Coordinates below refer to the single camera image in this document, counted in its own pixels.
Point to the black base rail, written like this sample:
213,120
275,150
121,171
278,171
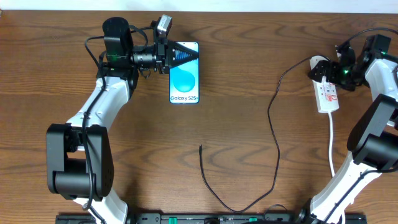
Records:
156,218

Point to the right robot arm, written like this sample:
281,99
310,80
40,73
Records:
372,151

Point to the white power strip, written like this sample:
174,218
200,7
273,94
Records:
326,96

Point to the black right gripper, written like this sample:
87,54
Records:
327,70

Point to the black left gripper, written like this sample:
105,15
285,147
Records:
163,56

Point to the blue Galaxy smartphone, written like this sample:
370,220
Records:
184,83

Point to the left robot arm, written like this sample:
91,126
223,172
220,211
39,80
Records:
79,160

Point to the white USB charger plug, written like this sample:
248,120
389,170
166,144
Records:
315,59

